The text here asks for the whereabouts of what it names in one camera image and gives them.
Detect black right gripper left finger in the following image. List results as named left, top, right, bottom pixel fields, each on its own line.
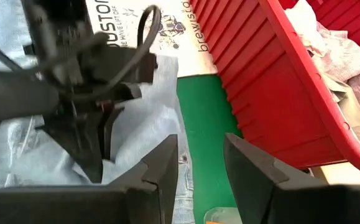
left=0, top=135, right=179, bottom=224

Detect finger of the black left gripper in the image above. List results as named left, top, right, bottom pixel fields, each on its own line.
left=36, top=108, right=104, bottom=184
left=104, top=105, right=124, bottom=161

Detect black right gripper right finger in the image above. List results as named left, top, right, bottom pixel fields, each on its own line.
left=224, top=133, right=360, bottom=224

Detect light blue denim jeans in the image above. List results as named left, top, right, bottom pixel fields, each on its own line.
left=0, top=0, right=196, bottom=224

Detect white printed tote bag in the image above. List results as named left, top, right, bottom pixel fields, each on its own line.
left=85, top=0, right=219, bottom=78

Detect red plastic laundry basket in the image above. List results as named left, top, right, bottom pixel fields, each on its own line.
left=190, top=0, right=360, bottom=177

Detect light wooden desk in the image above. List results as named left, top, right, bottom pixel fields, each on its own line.
left=310, top=160, right=360, bottom=187

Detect spray bottle with orange label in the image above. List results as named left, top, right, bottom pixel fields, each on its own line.
left=203, top=207, right=242, bottom=224

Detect pink crumpled garment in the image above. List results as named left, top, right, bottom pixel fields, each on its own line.
left=316, top=21, right=360, bottom=122

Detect white crumpled garment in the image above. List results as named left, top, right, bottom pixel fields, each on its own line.
left=284, top=0, right=326, bottom=57

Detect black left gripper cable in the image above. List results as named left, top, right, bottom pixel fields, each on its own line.
left=0, top=4, right=162, bottom=100

